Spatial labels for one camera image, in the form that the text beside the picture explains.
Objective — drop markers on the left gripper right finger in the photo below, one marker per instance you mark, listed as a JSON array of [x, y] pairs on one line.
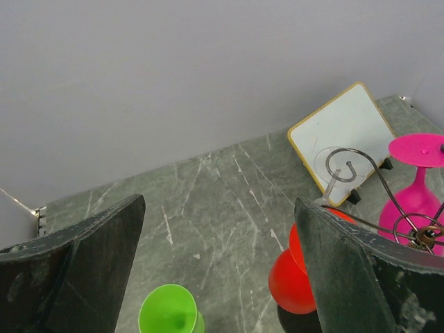
[[363, 282]]

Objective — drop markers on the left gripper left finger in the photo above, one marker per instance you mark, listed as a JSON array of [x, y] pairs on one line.
[[74, 279]]

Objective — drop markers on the red wine glass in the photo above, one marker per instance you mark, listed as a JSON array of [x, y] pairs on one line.
[[288, 281]]

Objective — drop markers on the pink wine glass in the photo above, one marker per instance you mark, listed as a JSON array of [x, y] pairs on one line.
[[421, 150]]

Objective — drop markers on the clear wine glass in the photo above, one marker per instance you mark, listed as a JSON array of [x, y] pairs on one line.
[[340, 171]]

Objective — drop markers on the metal wine glass rack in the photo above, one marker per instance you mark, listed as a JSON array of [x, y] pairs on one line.
[[424, 238]]

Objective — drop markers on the green wine glass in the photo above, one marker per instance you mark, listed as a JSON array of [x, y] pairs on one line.
[[170, 308]]

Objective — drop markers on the small whiteboard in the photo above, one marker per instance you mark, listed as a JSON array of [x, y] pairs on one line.
[[350, 120]]

